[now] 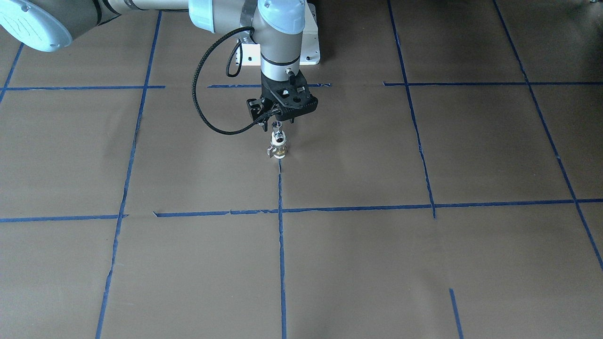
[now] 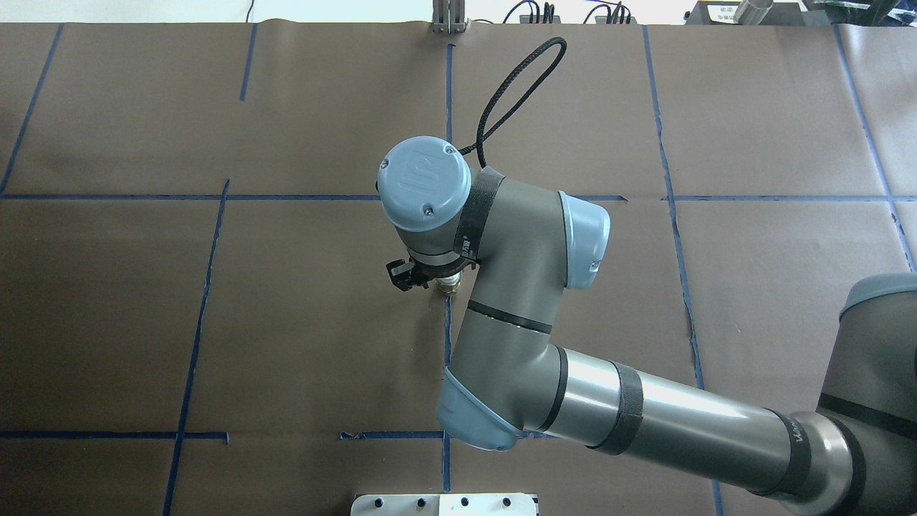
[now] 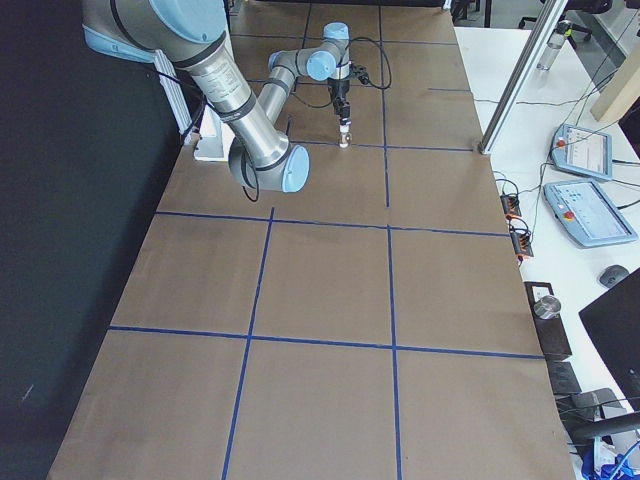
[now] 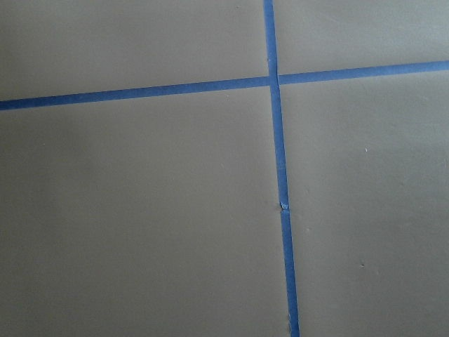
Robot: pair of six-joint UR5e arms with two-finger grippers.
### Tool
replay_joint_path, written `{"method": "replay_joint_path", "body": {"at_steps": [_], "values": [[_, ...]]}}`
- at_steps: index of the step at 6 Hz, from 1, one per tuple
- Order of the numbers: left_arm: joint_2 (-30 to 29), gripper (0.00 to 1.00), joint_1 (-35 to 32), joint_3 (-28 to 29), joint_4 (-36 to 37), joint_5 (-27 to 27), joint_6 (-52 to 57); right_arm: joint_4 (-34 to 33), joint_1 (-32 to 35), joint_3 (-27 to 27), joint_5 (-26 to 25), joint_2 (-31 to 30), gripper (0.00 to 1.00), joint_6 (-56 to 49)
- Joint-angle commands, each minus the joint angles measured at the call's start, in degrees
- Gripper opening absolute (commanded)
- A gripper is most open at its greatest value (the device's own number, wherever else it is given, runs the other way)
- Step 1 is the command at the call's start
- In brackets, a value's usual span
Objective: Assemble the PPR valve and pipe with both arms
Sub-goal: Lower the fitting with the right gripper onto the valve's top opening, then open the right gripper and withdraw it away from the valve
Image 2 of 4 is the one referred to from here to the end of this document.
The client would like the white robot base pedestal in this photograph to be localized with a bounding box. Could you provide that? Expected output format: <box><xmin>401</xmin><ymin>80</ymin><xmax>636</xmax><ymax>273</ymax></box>
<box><xmin>350</xmin><ymin>492</ymin><xmax>540</xmax><ymax>515</ymax></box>

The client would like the aluminium camera mast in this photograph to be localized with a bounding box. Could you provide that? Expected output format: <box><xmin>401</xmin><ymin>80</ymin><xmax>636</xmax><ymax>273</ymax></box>
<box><xmin>431</xmin><ymin>0</ymin><xmax>469</xmax><ymax>34</ymax></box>

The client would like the dark equipment box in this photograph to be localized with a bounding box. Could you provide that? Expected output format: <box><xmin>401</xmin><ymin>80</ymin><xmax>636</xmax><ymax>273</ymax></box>
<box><xmin>684</xmin><ymin>0</ymin><xmax>917</xmax><ymax>27</ymax></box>

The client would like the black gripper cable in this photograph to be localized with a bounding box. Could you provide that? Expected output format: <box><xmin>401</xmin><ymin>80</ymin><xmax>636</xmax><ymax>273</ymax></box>
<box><xmin>458</xmin><ymin>37</ymin><xmax>568</xmax><ymax>170</ymax></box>

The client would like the white PPR pipe brass valve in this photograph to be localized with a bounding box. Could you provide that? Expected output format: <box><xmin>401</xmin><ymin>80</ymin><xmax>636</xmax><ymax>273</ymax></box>
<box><xmin>433</xmin><ymin>272</ymin><xmax>462</xmax><ymax>297</ymax></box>

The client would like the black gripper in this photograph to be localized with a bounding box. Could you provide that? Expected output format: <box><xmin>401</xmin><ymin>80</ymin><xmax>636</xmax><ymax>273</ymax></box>
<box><xmin>385</xmin><ymin>247</ymin><xmax>479</xmax><ymax>292</ymax></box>

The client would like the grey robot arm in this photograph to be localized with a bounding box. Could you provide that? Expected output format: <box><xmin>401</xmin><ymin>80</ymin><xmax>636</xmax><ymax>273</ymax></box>
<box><xmin>376</xmin><ymin>136</ymin><xmax>916</xmax><ymax>515</ymax></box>

